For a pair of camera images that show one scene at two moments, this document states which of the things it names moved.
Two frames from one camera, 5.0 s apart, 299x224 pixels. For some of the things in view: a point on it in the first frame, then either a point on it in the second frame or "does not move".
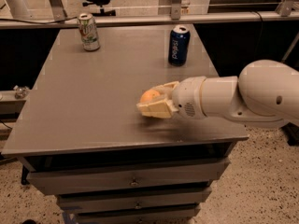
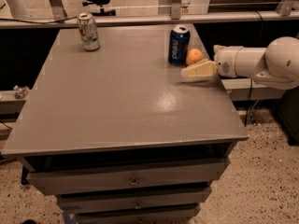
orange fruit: (149, 95) to (193, 55)
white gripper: (187, 96) to (224, 61)
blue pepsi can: (178, 45) does not move
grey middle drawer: (68, 203) does not move
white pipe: (17, 7) does not move
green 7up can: (89, 32) does not move
